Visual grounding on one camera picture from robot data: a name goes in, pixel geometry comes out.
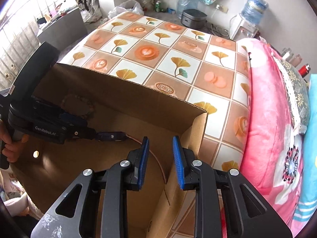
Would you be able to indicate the brown cardboard box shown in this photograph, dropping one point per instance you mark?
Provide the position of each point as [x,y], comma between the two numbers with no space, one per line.
[148,114]

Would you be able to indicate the purple black smartwatch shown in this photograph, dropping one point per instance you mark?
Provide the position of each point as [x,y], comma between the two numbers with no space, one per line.
[109,136]

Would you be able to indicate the blue water dispenser bottle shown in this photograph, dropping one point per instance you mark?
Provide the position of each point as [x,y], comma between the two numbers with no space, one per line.
[253,10]

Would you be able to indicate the white plastic bag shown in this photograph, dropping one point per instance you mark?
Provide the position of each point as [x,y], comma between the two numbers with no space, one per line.
[128,7]

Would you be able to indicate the blue pillow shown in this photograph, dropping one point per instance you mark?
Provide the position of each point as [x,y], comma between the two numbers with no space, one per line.
[309,178]

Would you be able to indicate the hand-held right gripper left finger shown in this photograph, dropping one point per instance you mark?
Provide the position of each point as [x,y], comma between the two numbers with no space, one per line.
[143,163]

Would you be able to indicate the white water dispenser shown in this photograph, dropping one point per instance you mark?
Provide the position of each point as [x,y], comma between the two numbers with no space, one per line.
[240,27]

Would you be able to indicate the grey floral lace pillow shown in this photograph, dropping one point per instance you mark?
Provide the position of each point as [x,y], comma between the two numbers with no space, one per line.
[297,86]

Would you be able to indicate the grey cabinet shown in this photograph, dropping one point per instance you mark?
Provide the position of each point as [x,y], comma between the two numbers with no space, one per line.
[66,27]

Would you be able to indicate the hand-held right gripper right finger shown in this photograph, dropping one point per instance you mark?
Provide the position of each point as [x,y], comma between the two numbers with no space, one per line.
[178,163]

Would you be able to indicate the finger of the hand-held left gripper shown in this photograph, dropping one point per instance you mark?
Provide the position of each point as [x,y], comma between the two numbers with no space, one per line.
[81,133]
[71,118]

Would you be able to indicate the pink floral blanket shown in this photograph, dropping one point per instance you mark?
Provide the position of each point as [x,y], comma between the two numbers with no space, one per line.
[267,129]

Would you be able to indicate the clear plastic bag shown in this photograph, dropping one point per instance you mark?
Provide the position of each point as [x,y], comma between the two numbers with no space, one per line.
[91,12]

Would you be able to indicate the white wall socket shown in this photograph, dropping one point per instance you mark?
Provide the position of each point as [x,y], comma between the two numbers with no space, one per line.
[221,8]

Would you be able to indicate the white metal railing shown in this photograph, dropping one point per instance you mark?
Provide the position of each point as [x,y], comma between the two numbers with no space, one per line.
[14,49]

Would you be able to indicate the person's left hand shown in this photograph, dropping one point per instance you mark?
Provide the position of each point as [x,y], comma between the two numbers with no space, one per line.
[11,151]

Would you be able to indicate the clear glass bottle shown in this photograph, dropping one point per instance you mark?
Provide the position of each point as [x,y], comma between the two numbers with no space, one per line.
[287,53]
[296,59]

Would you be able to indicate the grey rice cooker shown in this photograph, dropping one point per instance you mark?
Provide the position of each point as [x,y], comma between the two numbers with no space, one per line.
[193,19]

